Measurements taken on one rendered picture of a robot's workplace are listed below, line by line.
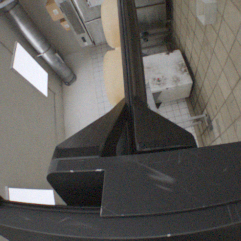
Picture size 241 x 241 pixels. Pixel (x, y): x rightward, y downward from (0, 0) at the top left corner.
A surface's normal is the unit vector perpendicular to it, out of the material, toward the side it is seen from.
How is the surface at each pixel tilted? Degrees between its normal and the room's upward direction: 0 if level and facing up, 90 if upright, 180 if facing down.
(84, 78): 90
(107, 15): 87
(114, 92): 84
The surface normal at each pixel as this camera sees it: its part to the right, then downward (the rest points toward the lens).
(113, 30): -0.05, 0.73
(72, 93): -0.19, -0.32
